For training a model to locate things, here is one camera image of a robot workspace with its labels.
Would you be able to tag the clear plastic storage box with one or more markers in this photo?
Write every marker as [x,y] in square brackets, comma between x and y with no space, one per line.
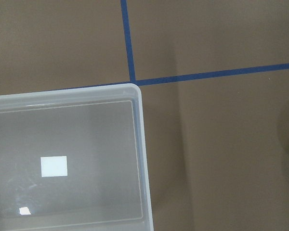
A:
[101,131]

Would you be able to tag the white label in box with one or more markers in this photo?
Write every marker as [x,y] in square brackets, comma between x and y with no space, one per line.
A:
[53,166]

